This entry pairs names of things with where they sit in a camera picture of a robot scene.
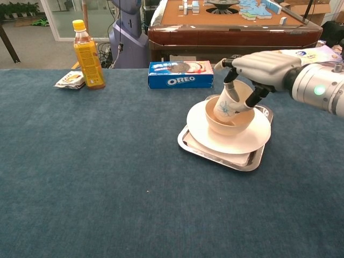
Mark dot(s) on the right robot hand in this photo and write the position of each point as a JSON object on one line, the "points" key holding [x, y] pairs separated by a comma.
{"points": [[263, 67]]}

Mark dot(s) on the white paper cup blue flower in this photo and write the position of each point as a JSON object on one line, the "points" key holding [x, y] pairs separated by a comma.
{"points": [[228, 103]]}

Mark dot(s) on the purple robot base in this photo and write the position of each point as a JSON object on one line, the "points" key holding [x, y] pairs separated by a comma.
{"points": [[129, 45]]}

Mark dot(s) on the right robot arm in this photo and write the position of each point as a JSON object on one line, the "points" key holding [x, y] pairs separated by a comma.
{"points": [[319, 86]]}

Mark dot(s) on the brown mahjong table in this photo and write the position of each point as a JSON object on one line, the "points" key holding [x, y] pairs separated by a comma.
{"points": [[231, 35]]}

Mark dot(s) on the white tissue pack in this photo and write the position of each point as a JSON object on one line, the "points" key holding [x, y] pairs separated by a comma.
{"points": [[317, 55]]}

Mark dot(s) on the beige bowl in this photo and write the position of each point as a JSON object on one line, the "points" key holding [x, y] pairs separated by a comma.
{"points": [[228, 127]]}

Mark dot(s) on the cardboard box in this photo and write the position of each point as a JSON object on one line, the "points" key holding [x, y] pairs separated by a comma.
{"points": [[309, 8]]}

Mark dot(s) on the black bag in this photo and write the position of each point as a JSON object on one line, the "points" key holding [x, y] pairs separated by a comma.
{"points": [[333, 33]]}

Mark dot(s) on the blue Oreo cookie box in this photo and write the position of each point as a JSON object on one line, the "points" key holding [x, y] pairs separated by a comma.
{"points": [[180, 79]]}

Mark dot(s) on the white round plate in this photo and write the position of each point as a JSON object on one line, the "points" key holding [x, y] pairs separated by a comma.
{"points": [[204, 134]]}

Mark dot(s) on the silver metal tray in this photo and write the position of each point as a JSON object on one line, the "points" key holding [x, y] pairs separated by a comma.
{"points": [[252, 161]]}

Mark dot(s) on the white folded napkin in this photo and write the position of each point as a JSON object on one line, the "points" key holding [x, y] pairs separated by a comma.
{"points": [[236, 158]]}

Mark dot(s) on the yellow tea drink bottle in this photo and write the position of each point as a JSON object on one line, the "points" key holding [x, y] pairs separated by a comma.
{"points": [[88, 61]]}

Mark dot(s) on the blue tablecloth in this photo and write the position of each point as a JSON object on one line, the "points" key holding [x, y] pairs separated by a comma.
{"points": [[107, 174]]}

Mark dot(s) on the small white snack packet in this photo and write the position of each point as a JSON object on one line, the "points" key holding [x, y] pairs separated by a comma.
{"points": [[70, 80]]}

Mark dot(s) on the green potted plants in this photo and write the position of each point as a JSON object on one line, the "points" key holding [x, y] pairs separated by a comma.
{"points": [[18, 9]]}

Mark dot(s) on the dark table leg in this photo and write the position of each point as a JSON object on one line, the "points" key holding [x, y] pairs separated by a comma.
{"points": [[8, 45]]}

